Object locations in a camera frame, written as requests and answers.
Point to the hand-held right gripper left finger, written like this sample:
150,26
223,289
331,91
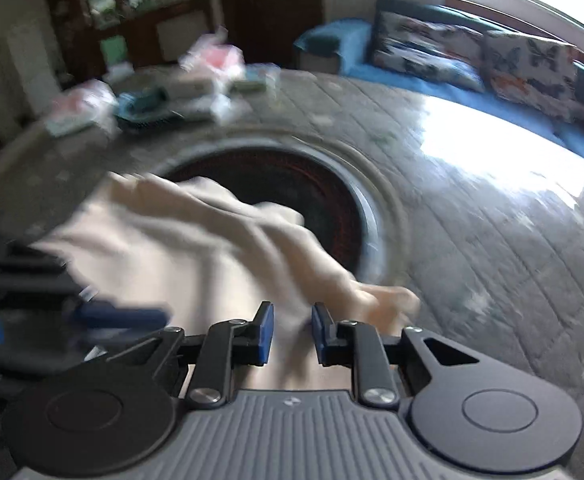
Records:
266,332

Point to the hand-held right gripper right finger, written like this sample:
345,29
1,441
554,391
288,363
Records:
318,332

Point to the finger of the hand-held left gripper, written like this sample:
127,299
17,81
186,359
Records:
122,316

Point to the cream garment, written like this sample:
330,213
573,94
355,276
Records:
197,260

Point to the round black table stove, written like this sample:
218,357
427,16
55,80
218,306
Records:
332,205

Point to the dark teal brush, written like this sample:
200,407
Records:
144,107

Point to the pile of small packets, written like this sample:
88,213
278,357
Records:
212,67

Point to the blue sofa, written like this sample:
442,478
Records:
342,42

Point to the dark wooden cabinet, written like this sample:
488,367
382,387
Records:
137,25

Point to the dark wooden door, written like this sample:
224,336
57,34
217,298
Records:
277,15

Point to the large butterfly print pillow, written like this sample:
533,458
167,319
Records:
531,75

